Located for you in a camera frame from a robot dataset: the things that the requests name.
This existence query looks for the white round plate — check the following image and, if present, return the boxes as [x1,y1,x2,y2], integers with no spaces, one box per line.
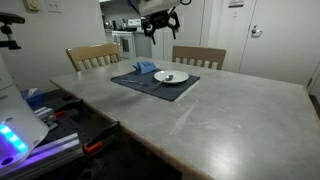
[153,69,190,85]

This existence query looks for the dark countertop coffee maker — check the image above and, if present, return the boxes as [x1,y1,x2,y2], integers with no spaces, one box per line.
[103,19,119,31]

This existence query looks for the black perforated base board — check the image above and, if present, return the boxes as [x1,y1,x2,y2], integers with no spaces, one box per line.
[33,89,118,158]

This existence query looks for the blue tissue box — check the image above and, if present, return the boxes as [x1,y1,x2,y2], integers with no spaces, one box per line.
[21,87,45,107]

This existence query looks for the white countertop appliance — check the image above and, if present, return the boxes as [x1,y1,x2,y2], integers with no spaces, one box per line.
[126,18,143,28]

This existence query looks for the black clamp with orange handle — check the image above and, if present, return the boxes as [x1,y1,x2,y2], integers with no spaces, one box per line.
[82,120,122,157]
[53,99,84,118]

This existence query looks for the wall sign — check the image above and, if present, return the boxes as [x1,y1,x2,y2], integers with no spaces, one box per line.
[228,0,245,9]

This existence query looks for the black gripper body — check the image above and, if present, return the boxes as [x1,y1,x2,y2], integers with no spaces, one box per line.
[145,8,177,30]

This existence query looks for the beige wall thermostat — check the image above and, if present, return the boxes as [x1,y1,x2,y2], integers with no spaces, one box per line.
[26,0,41,11]

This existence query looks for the white room door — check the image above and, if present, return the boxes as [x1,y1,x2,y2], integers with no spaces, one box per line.
[239,0,320,86]

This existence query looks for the white kitchen stove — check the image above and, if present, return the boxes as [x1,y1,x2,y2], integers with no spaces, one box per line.
[111,30,137,61]

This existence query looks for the silver metal spoon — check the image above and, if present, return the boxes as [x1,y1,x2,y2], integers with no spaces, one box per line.
[151,74,175,89]

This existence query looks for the black camera on stand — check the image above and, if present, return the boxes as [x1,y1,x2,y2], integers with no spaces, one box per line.
[0,12,26,51]

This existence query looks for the wooden slat-back chair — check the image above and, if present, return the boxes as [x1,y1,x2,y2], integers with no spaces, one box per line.
[171,45,228,71]
[65,42,122,73]

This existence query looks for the silver metal blocks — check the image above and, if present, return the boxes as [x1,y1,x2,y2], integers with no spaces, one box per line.
[33,105,60,132]

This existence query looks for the dark blue table mat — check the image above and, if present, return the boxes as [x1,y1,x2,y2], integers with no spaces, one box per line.
[110,68,201,103]

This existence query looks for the blue folded cloth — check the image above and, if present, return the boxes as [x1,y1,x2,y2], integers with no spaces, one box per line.
[132,60,159,76]

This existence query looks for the silver door lever handle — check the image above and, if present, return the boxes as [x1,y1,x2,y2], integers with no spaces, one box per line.
[251,25,264,38]

